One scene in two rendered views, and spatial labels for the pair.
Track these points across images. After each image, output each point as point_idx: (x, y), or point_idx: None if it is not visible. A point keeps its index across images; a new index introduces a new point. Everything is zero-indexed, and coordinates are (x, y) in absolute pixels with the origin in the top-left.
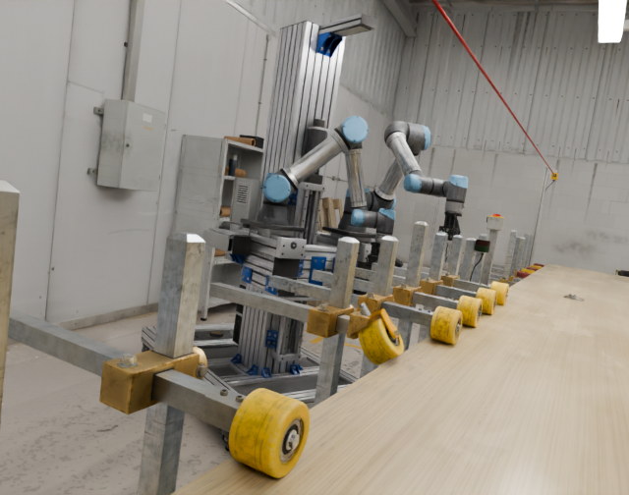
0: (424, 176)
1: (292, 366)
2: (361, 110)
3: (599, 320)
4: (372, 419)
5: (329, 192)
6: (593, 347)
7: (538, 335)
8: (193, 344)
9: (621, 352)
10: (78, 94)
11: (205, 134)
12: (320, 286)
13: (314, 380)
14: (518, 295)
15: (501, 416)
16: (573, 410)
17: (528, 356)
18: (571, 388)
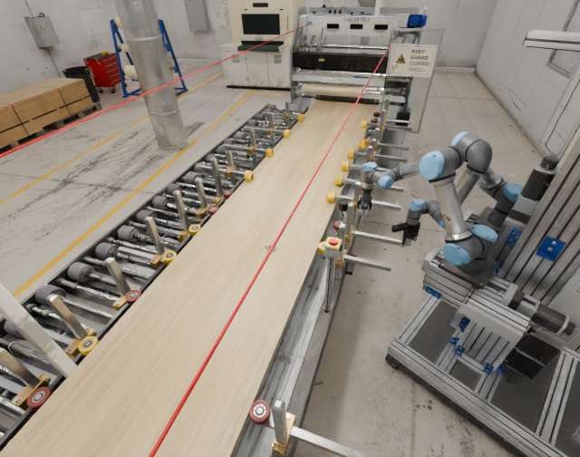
0: (396, 168)
1: (457, 337)
2: None
3: (284, 203)
4: (356, 134)
5: None
6: (306, 170)
7: (322, 172)
8: (564, 363)
9: (298, 170)
10: None
11: None
12: (390, 157)
13: (437, 344)
14: (313, 231)
15: (339, 139)
16: (326, 143)
17: (329, 158)
18: (323, 149)
